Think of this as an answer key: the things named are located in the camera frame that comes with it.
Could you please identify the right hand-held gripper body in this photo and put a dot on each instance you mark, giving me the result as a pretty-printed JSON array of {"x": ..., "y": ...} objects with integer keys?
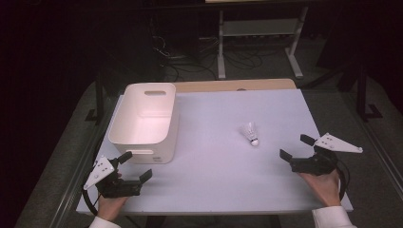
[{"x": 316, "y": 164}]

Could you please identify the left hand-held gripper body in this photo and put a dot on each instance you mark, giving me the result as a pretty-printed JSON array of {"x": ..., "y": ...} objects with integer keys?
[{"x": 122, "y": 188}]

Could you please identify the white plastic storage bin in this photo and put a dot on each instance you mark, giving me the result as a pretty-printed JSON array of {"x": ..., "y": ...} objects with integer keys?
[{"x": 142, "y": 126}]

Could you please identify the white feather shuttlecock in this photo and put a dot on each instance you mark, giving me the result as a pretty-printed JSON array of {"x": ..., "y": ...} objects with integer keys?
[{"x": 251, "y": 133}]

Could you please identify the person's left hand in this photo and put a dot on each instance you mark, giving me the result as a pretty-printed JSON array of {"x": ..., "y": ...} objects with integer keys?
[{"x": 109, "y": 207}]

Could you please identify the person's right hand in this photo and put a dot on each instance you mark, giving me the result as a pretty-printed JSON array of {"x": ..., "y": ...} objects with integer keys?
[{"x": 326, "y": 188}]

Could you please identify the black metal stand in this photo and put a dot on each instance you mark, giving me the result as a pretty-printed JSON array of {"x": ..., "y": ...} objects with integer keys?
[
  {"x": 364, "y": 98},
  {"x": 99, "y": 101}
]

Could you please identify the white board on table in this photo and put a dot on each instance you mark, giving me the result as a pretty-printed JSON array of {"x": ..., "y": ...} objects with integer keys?
[{"x": 221, "y": 177}]

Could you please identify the wooden table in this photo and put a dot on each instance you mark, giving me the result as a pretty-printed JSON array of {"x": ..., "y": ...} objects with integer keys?
[{"x": 234, "y": 85}]

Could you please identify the white metal desk frame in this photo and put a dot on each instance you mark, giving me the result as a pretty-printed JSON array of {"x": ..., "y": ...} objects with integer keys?
[{"x": 259, "y": 28}]

